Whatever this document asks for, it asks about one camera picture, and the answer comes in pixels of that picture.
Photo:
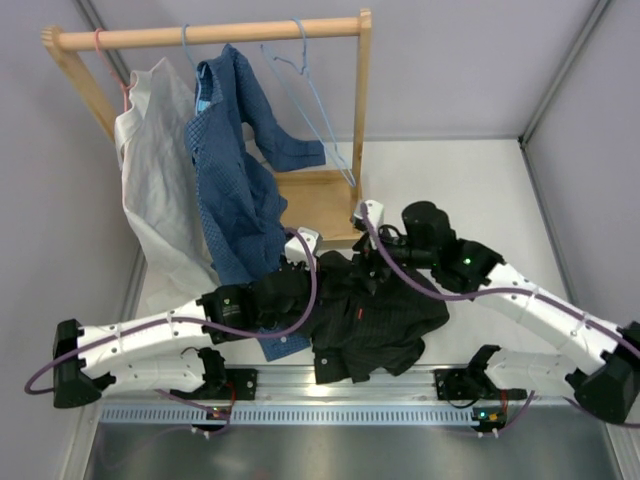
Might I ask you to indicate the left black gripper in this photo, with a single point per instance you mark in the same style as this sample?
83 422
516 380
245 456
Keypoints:
307 271

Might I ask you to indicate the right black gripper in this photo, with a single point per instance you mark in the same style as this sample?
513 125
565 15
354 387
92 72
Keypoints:
364 263

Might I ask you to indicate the black pinstriped shirt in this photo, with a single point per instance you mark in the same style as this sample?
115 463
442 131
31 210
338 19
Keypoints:
355 330

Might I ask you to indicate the light blue hanger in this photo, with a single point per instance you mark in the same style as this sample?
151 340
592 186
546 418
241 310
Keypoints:
303 70

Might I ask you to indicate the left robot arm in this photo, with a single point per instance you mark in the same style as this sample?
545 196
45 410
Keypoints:
175 351

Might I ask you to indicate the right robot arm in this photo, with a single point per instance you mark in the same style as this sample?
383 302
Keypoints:
595 362

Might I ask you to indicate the blue checked shirt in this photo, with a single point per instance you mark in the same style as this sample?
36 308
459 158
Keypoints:
237 146

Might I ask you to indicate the white shirt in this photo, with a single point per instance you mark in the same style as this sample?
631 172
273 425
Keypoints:
159 185

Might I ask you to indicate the blue hanger holding shirt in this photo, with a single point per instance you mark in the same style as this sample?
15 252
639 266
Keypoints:
189 50

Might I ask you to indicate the wooden clothes rack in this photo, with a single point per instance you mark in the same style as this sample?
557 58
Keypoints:
316 199

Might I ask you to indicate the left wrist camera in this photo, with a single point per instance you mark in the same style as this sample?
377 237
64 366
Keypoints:
302 245

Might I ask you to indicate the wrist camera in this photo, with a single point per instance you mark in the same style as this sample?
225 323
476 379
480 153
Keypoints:
302 245
368 215

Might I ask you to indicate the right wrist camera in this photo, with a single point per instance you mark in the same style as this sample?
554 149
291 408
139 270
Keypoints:
368 215

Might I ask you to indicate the aluminium mounting rail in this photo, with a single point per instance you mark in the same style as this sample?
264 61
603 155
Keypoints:
294 383

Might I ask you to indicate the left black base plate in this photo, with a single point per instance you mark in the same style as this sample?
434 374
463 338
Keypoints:
237 383

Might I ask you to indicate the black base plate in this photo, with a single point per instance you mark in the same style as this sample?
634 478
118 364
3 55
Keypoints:
469 384
237 383

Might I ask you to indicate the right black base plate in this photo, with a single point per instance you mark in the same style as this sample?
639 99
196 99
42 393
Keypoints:
469 384

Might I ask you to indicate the white slotted cable duct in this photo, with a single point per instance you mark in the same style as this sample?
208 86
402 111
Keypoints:
298 415

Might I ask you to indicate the pink wire hanger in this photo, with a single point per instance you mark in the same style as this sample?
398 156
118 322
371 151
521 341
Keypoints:
125 86

